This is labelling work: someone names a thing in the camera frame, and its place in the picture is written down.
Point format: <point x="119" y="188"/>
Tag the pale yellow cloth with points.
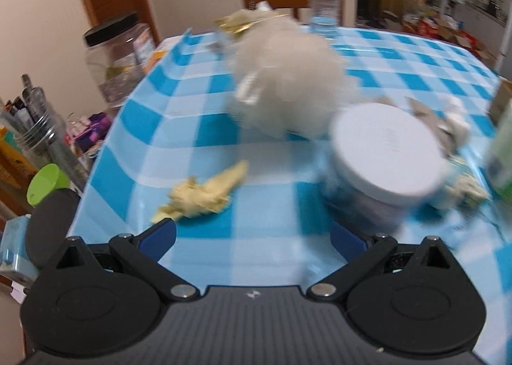
<point x="200" y="197"/>

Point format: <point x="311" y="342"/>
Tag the green plastic lid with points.
<point x="46" y="183"/>

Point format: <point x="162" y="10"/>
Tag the blue checkered tablecloth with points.
<point x="280" y="205"/>

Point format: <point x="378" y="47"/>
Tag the light blue tissue box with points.
<point x="14" y="247"/>

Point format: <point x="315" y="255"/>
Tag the bundle of pens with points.
<point x="30" y="105"/>

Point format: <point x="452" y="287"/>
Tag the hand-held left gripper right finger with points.
<point x="346" y="243"/>

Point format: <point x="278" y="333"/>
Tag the cardboard box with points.
<point x="503" y="97"/>

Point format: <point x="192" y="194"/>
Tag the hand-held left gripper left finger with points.
<point x="160" y="235"/>

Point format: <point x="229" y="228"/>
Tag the purple packet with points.
<point x="94" y="133"/>

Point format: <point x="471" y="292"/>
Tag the white lid jar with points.
<point x="384" y="149"/>

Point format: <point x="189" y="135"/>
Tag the yellow crinkled packet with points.
<point x="240" y="21"/>

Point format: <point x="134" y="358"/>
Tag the green white paper roll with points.
<point x="502" y="157"/>

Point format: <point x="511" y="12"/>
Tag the white soft puff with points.
<point x="456" y="119"/>

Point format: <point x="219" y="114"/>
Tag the grey refrigerator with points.
<point x="504" y="43"/>

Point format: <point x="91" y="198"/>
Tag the white mesh bath pouf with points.
<point x="288" y="69"/>

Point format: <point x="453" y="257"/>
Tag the glass pen jar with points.
<point x="52" y="149"/>

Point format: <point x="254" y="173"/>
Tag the grey sachet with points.
<point x="446" y="137"/>

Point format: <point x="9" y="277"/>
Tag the clear jar with black lid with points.
<point x="116" y="61"/>

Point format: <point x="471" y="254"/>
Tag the open cardboard carton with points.
<point x="452" y="35"/>

